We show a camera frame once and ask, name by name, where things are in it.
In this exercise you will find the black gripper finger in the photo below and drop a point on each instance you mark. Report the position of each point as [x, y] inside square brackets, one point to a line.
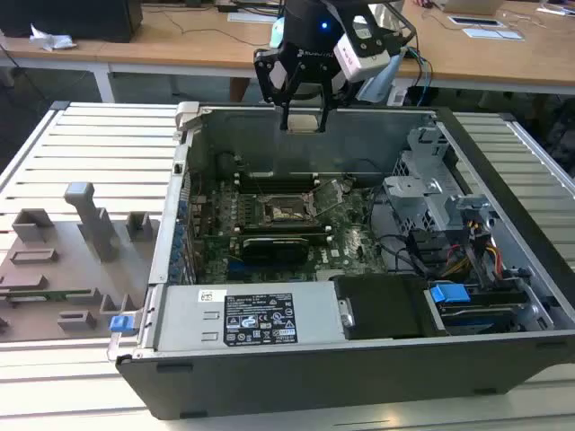
[327, 96]
[265, 76]

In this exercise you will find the silver topped CPU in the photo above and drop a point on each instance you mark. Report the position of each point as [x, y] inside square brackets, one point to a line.
[304, 123]

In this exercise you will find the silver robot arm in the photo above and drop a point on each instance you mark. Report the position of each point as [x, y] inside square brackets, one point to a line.
[277, 33]

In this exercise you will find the black RAM slot row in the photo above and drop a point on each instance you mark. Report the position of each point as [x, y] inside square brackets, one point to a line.
[278, 183]
[283, 233]

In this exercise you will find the CPU socket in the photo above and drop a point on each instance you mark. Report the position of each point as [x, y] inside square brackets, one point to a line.
[287, 211]

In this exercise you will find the wooden desk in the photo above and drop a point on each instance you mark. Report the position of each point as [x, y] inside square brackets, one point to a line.
[179, 49]
[494, 58]

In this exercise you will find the metal drive cage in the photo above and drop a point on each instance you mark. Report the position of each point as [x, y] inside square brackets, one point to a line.
[418, 197]

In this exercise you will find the green motherboard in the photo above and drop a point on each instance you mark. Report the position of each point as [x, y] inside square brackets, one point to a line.
[355, 242]

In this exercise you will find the white framed tablet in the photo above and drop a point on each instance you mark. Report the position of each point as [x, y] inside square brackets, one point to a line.
[476, 21]

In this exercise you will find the white paper sheet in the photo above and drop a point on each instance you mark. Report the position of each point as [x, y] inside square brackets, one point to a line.
[494, 34]

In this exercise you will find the black desktop box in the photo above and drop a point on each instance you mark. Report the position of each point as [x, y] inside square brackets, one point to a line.
[67, 18]

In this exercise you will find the crumpled white paper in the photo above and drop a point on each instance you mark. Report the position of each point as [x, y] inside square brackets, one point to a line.
[51, 40]

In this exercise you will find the black plastic shroud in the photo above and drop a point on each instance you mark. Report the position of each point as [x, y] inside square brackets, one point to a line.
[386, 305]

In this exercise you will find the blue disk carrier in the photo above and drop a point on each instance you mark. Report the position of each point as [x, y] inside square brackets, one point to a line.
[449, 298]

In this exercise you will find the grey power supply unit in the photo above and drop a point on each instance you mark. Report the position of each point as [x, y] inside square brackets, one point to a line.
[188, 323]

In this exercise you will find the grey parts rack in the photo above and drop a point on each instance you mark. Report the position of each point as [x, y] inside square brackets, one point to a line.
[67, 251]

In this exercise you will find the blue plastic latch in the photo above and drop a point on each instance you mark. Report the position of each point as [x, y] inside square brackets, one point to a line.
[122, 325]

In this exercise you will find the black open PC case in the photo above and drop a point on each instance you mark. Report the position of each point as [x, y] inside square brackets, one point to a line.
[314, 386]

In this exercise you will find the green RAM stick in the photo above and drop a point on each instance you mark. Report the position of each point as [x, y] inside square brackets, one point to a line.
[54, 295]

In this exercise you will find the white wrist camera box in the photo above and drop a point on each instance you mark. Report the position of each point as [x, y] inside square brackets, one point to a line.
[359, 60]

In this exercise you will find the black camera mounting bracket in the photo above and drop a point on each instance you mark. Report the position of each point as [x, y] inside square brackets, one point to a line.
[382, 38]

